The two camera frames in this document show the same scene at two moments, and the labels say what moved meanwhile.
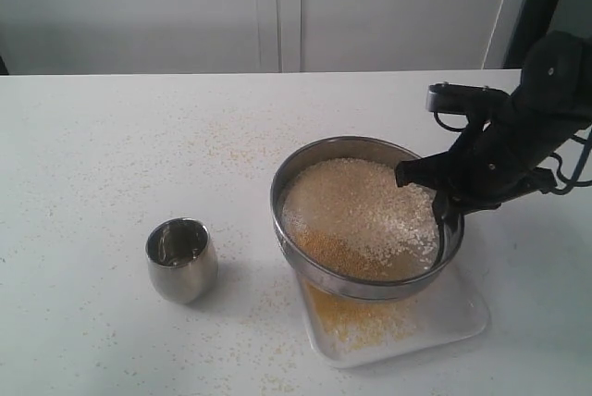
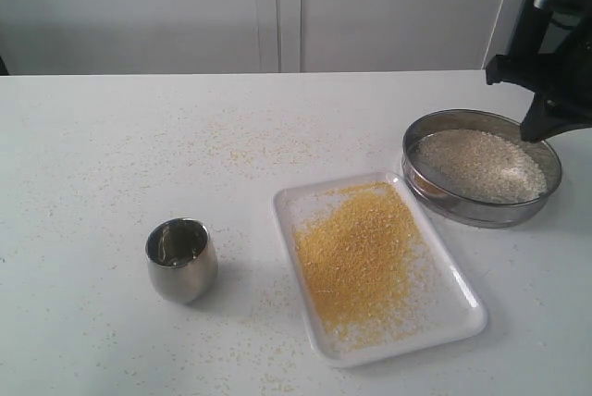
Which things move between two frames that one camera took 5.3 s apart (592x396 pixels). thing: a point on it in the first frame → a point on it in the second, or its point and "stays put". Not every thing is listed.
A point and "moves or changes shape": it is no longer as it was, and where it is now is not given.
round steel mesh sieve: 344,227 moves or changes shape
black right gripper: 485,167 → 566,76
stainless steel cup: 182,260 stays put
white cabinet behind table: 250,12 stays put
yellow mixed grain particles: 349,216 moves or changes shape
